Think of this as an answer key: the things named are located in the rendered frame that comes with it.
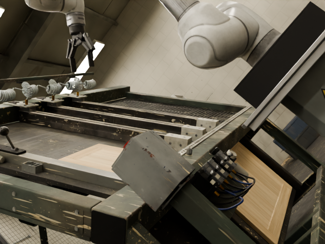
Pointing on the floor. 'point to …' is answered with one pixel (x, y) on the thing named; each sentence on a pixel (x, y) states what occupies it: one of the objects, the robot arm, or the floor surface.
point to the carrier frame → (176, 235)
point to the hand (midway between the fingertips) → (82, 67)
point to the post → (207, 217)
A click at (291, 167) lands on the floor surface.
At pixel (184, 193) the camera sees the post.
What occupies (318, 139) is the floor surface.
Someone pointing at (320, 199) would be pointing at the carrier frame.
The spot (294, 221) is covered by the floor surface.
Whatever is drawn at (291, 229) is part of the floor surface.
